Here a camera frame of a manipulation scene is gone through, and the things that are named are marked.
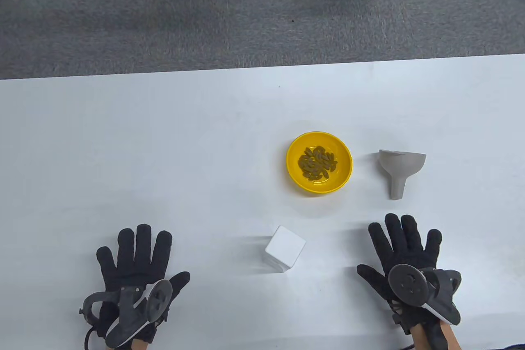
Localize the person's left hand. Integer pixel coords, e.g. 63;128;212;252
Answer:
96;224;191;344

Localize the person's right hand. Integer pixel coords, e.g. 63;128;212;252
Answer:
357;213;462;334

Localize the grey funnel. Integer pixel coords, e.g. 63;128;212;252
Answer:
378;149;427;200

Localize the white square jar lid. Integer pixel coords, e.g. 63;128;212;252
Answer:
265;225;306;270

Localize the pile of green raisins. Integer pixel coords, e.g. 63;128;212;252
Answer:
298;146;338;181

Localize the clear square coffee jar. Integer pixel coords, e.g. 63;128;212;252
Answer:
262;255;292;274

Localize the yellow bowl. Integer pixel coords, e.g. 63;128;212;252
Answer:
286;131;353;195

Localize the person's right forearm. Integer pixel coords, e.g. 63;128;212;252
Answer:
410;319;462;350

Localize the grey tracking controller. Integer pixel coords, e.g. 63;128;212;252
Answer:
388;264;462;326
79;279;173;348

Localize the black glove cable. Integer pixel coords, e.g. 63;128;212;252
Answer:
84;323;103;350

